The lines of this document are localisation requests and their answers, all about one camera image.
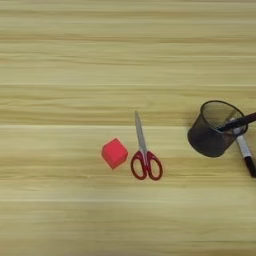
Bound red foam cube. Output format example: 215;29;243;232
101;137;129;170

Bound black marker pen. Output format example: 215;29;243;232
216;112;256;132

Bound black mesh pen cup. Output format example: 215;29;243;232
187;99;249;158

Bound white marker with black cap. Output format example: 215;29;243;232
229;117;256;179

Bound red handled scissors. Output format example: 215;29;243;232
130;110;164;182

